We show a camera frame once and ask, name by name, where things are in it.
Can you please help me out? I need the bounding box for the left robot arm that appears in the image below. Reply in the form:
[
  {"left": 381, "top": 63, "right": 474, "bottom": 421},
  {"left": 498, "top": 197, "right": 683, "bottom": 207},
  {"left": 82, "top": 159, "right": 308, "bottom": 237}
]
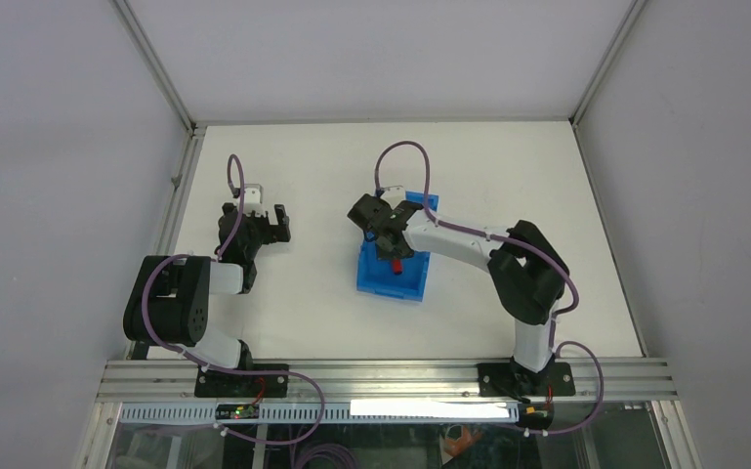
[{"left": 123, "top": 202, "right": 291, "bottom": 372}]

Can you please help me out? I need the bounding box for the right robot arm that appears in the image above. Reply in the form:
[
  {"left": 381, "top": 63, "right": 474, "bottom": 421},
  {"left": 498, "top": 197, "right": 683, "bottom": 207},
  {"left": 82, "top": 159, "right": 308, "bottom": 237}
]
[{"left": 348, "top": 193, "right": 579, "bottom": 373}]

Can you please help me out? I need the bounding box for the blue plastic bin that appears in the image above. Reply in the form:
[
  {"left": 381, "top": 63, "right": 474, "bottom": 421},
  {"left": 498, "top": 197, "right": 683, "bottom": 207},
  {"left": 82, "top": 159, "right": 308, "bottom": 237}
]
[{"left": 356, "top": 188, "right": 431, "bottom": 302}]

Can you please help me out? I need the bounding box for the orange object below table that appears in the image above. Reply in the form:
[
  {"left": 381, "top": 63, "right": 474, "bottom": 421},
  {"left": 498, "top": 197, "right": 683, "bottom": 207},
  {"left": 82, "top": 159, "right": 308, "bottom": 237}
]
[{"left": 440, "top": 424, "right": 483, "bottom": 458}]

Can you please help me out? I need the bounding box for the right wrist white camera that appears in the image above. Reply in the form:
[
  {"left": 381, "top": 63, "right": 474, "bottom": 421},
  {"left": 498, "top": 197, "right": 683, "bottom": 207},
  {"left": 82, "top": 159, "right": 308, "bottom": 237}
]
[{"left": 380, "top": 186, "right": 406, "bottom": 207}]

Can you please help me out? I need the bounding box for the wrist white camera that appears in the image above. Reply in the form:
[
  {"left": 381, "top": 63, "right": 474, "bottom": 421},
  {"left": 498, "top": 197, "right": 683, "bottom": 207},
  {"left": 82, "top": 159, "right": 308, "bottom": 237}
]
[
  {"left": 380, "top": 186, "right": 406, "bottom": 207},
  {"left": 238, "top": 184, "right": 268, "bottom": 218}
]

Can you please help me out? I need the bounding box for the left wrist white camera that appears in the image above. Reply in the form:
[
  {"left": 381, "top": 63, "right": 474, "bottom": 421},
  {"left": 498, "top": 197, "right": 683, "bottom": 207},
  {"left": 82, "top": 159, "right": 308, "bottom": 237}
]
[{"left": 238, "top": 184, "right": 268, "bottom": 218}]

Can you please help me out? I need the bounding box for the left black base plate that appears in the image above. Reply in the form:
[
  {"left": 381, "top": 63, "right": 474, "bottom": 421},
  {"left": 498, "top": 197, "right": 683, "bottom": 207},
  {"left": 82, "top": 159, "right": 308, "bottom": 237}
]
[{"left": 193, "top": 362, "right": 289, "bottom": 399}]

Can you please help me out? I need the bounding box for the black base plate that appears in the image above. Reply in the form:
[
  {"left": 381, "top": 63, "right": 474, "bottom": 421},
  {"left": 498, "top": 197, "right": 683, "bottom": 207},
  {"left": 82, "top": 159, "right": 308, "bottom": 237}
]
[
  {"left": 193, "top": 362, "right": 289, "bottom": 399},
  {"left": 476, "top": 362, "right": 576, "bottom": 400}
]

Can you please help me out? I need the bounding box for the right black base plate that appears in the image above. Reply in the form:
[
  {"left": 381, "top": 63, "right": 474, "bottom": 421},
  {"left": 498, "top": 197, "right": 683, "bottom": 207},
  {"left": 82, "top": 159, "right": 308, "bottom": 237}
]
[{"left": 476, "top": 362, "right": 576, "bottom": 400}]

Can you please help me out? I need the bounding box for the aluminium front rail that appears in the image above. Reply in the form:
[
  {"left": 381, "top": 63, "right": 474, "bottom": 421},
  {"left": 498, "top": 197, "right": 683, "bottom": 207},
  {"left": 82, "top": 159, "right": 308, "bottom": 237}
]
[{"left": 96, "top": 358, "right": 679, "bottom": 404}]

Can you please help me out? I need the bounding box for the white slotted cable duct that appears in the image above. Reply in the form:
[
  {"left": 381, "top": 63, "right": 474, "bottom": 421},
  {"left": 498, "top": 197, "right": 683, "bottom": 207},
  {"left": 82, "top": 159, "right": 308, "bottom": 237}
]
[{"left": 119, "top": 399, "right": 519, "bottom": 426}]

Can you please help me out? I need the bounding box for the left aluminium frame post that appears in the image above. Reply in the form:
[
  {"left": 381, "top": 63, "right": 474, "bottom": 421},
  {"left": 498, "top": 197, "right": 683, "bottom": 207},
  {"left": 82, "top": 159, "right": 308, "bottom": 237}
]
[{"left": 109, "top": 0, "right": 195, "bottom": 134}]

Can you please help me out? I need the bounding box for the aluminium frame post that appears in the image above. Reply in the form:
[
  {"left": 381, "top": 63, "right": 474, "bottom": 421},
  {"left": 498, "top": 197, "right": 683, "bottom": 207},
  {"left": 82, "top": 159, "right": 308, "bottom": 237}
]
[
  {"left": 569, "top": 0, "right": 648, "bottom": 130},
  {"left": 109, "top": 0, "right": 195, "bottom": 134}
]

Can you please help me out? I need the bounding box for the right aluminium frame post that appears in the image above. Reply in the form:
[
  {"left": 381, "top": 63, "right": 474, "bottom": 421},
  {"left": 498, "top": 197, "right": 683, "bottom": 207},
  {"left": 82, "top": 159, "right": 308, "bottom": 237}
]
[{"left": 569, "top": 0, "right": 648, "bottom": 130}]

